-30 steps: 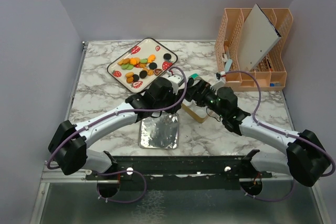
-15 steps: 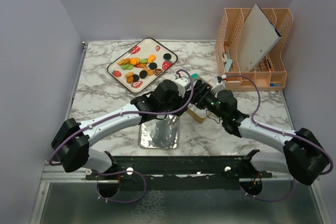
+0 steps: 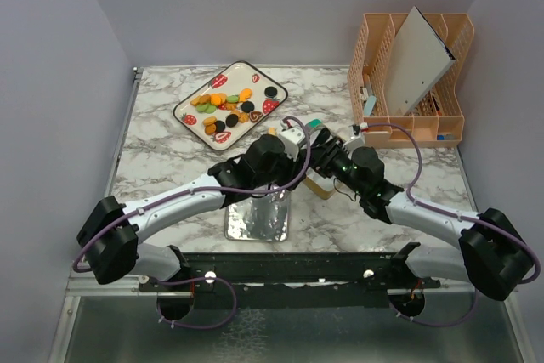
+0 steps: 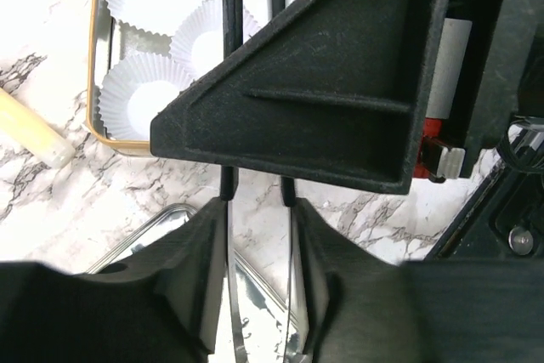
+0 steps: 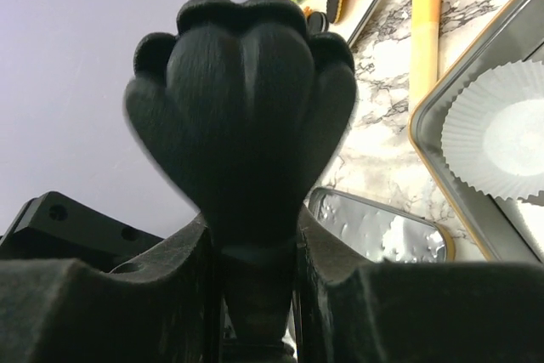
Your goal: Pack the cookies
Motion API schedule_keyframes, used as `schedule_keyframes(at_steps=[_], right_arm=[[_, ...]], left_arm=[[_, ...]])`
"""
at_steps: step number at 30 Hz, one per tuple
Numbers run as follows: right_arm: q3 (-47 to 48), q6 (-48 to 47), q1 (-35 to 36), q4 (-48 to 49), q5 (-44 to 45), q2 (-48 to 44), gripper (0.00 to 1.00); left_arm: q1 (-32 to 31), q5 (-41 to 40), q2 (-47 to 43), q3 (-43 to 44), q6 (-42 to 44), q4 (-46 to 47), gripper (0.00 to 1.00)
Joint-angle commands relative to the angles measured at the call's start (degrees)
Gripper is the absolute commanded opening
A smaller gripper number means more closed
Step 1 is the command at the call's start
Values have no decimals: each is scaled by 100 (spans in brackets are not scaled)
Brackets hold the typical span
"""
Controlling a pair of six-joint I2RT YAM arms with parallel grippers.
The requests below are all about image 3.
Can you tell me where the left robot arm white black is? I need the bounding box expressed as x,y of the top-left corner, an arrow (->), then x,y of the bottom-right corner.
73,134 -> 311,291

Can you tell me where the brown chip cookie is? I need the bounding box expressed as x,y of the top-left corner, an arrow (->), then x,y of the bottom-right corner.
205,124 -> 217,135

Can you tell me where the white grey notebook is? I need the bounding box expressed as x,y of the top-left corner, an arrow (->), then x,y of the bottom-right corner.
383,6 -> 456,116

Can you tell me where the black sandwich cookie lower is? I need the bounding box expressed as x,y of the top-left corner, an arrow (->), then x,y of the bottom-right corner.
225,114 -> 239,128

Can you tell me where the light blue eraser in organizer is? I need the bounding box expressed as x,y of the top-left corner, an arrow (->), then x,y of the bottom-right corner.
363,95 -> 377,116

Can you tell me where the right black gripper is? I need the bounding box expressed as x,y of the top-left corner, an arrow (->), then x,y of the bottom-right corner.
302,135 -> 366,196

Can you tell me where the green grey eraser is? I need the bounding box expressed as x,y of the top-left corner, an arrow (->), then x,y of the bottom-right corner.
305,119 -> 322,130

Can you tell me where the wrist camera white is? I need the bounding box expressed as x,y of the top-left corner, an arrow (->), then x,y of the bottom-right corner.
343,122 -> 368,152
277,127 -> 305,161

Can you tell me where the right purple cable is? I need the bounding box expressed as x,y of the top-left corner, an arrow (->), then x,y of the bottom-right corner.
365,122 -> 541,328

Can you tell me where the black sandwich cookie middle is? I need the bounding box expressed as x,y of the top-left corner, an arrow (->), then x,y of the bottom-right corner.
241,101 -> 255,113

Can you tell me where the gold cookie tin box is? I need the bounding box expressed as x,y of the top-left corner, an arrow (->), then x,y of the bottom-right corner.
303,123 -> 341,201

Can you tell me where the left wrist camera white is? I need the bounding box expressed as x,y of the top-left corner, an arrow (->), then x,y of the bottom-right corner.
277,127 -> 305,161

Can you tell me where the strawberry pattern white tray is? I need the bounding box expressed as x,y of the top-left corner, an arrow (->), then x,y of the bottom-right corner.
173,61 -> 288,151

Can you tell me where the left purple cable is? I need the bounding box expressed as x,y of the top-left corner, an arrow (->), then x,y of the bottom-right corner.
71,116 -> 314,330

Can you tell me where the heart chocolate cookie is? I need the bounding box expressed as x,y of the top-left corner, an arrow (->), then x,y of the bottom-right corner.
249,111 -> 264,123

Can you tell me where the silver tin lid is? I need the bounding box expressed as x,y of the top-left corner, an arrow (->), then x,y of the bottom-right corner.
224,190 -> 291,242

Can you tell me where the black sandwich cookie far right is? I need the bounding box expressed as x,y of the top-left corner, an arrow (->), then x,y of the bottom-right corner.
264,86 -> 278,99

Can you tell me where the tan sandwich cookie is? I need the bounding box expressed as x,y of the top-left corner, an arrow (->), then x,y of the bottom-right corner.
202,116 -> 217,127

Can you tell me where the orange cookie top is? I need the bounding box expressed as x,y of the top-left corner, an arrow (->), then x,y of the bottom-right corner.
239,88 -> 252,102

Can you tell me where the black sandwich cookie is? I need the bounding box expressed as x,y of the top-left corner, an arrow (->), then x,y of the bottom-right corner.
241,101 -> 255,113
264,86 -> 278,99
215,121 -> 226,133
225,114 -> 239,128

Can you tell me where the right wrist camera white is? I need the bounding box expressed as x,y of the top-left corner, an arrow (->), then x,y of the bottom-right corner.
343,122 -> 368,152

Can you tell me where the black sandwich cookie bottom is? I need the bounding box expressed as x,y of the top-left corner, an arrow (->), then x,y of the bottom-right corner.
215,121 -> 226,133

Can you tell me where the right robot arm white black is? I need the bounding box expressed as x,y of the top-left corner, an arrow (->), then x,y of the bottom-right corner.
310,137 -> 541,301

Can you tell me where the green cookie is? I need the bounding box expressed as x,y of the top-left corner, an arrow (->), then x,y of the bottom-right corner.
226,95 -> 239,104

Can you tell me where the purple cable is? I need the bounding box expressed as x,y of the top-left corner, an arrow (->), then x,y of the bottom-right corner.
365,122 -> 541,328
71,116 -> 314,330

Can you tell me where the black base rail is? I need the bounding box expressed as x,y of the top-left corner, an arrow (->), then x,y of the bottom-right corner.
139,242 -> 440,309

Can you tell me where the yellow swirl butter cookie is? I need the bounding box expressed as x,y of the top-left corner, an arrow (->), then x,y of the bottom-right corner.
239,112 -> 250,123

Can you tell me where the peach plastic desk organizer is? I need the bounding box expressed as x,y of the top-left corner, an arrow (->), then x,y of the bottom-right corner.
348,8 -> 474,148

